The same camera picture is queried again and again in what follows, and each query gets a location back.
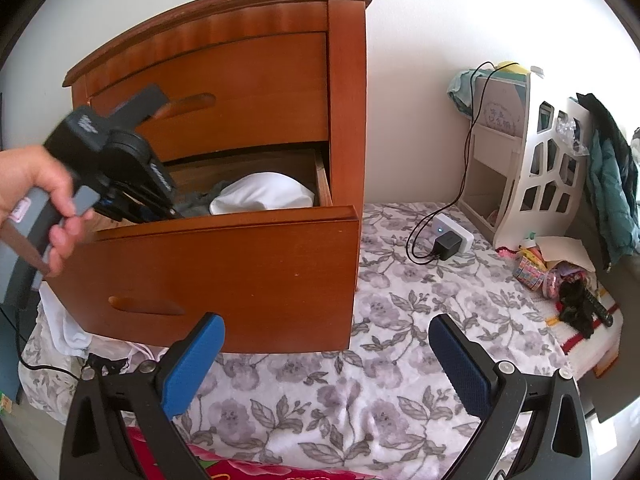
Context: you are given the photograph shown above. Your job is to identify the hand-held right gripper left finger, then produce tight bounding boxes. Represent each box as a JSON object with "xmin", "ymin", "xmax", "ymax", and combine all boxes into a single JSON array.
[{"xmin": 60, "ymin": 311, "xmax": 226, "ymax": 480}]

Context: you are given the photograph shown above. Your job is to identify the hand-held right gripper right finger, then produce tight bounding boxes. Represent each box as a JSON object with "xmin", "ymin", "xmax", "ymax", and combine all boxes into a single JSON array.
[{"xmin": 429, "ymin": 314, "xmax": 593, "ymax": 480}]

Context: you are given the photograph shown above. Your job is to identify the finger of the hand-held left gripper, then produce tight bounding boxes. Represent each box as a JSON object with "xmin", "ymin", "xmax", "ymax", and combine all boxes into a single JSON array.
[
  {"xmin": 120, "ymin": 187, "xmax": 185, "ymax": 221},
  {"xmin": 97, "ymin": 197, "xmax": 152, "ymax": 225}
]

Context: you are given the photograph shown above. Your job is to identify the dark grey underwear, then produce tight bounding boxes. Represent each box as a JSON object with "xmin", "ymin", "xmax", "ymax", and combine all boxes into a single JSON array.
[{"xmin": 172, "ymin": 182, "xmax": 236, "ymax": 220}]

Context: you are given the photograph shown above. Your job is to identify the black strappy underwear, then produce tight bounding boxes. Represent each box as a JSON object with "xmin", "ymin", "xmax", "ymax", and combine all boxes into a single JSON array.
[{"xmin": 87, "ymin": 352, "xmax": 132, "ymax": 377}]

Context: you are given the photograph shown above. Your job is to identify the wooden drawer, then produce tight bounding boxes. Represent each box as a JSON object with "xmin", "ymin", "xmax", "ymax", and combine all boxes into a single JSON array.
[
  {"xmin": 85, "ymin": 30, "xmax": 331, "ymax": 163},
  {"xmin": 42, "ymin": 145, "xmax": 363, "ymax": 356}
]

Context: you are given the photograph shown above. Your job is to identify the plain white underwear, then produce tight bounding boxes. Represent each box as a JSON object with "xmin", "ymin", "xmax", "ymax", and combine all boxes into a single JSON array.
[{"xmin": 209, "ymin": 172, "xmax": 316, "ymax": 217}]

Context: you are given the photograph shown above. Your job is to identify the white grey lace underwear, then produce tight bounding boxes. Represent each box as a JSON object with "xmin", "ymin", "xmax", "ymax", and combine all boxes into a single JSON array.
[{"xmin": 37, "ymin": 285, "xmax": 132, "ymax": 361}]

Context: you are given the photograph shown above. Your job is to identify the closed wooden drawer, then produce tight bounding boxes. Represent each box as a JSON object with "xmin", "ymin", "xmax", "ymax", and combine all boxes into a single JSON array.
[{"xmin": 85, "ymin": 30, "xmax": 331, "ymax": 163}]

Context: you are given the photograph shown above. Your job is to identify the person's left hand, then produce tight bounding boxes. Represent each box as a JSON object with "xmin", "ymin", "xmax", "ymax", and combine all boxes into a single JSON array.
[{"xmin": 0, "ymin": 144, "xmax": 98, "ymax": 279}]

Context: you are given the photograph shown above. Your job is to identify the grey floral bedsheet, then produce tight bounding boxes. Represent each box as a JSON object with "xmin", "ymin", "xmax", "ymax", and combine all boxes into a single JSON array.
[{"xmin": 20, "ymin": 202, "xmax": 571, "ymax": 476}]

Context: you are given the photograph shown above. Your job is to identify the red floral blanket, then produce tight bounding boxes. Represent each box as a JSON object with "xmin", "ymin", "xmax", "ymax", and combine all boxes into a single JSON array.
[{"xmin": 125, "ymin": 425, "xmax": 361, "ymax": 480}]

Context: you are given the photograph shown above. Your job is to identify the colourful cube toy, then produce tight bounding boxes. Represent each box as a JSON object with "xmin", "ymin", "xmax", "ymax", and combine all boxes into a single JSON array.
[{"xmin": 514, "ymin": 254, "xmax": 546, "ymax": 291}]

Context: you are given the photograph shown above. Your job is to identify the black charger plug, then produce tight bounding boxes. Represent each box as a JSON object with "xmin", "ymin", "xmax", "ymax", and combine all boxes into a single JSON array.
[{"xmin": 431, "ymin": 235, "xmax": 464, "ymax": 262}]

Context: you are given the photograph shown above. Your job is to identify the pink round toy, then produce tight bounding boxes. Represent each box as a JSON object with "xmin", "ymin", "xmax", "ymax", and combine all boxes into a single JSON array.
[{"xmin": 542, "ymin": 267, "xmax": 566, "ymax": 299}]

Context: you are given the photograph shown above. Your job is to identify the black plush toy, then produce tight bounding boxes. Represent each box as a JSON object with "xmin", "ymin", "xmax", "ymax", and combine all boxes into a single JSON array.
[{"xmin": 556, "ymin": 277, "xmax": 596, "ymax": 336}]

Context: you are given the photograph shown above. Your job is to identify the white power strip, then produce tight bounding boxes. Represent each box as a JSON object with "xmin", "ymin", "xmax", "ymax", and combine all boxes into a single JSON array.
[{"xmin": 431, "ymin": 212, "xmax": 475, "ymax": 256}]

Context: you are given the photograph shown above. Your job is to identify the white cutout shelf rack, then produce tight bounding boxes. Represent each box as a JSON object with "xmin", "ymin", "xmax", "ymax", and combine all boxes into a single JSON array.
[{"xmin": 459, "ymin": 67, "xmax": 594, "ymax": 254}]

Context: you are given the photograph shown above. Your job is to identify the black stick remote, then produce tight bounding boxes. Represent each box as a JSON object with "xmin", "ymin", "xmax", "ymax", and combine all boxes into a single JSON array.
[{"xmin": 582, "ymin": 290, "xmax": 616, "ymax": 329}]

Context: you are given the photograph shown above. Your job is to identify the beige paper sheet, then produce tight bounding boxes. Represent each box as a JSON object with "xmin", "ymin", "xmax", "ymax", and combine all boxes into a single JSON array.
[{"xmin": 532, "ymin": 236, "xmax": 599, "ymax": 274}]

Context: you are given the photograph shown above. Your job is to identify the dark blue wardrobe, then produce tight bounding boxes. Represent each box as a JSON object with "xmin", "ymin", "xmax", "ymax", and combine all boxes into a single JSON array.
[{"xmin": 0, "ymin": 280, "xmax": 26, "ymax": 406}]

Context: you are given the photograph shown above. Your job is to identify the wooden nightstand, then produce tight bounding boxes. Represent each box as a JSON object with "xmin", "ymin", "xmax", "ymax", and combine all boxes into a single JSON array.
[{"xmin": 62, "ymin": 0, "xmax": 375, "ymax": 296}]

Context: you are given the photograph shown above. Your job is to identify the teal jacket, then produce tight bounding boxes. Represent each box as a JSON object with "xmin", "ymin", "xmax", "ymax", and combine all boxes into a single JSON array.
[{"xmin": 575, "ymin": 92, "xmax": 640, "ymax": 274}]

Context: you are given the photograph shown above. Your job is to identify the clear plastic bag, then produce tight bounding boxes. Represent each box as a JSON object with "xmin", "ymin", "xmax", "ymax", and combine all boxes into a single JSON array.
[{"xmin": 555, "ymin": 112, "xmax": 591, "ymax": 156}]

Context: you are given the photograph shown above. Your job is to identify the pale book box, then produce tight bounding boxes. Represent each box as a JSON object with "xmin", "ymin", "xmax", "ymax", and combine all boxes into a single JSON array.
[{"xmin": 474, "ymin": 76, "xmax": 529, "ymax": 137}]

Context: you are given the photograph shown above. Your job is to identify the teal cloth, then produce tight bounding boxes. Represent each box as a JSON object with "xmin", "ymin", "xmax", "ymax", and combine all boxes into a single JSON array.
[{"xmin": 446, "ymin": 69, "xmax": 481, "ymax": 116}]

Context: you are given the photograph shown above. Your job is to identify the thin black floor cable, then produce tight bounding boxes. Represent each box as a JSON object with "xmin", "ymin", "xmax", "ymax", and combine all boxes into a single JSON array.
[{"xmin": 15, "ymin": 307, "xmax": 89, "ymax": 375}]

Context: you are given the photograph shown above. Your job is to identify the black charger cable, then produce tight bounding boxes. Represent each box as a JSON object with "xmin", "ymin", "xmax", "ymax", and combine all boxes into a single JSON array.
[{"xmin": 406, "ymin": 61, "xmax": 508, "ymax": 265}]

